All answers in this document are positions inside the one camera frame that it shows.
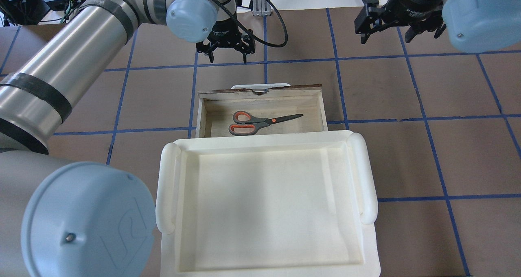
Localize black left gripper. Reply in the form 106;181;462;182
197;21;256;64

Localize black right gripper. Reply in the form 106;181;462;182
354;0;446;45

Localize light wooden drawer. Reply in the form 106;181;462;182
195;84;328;138

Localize grey orange scissors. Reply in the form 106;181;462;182
228;110;304;136

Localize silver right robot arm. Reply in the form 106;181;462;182
354;0;521;53

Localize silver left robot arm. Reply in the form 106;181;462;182
1;0;210;277

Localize white plastic tray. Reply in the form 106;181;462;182
156;130;381;277

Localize white drawer handle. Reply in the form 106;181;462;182
231;83;291;91

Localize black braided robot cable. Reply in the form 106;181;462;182
191;0;289;48

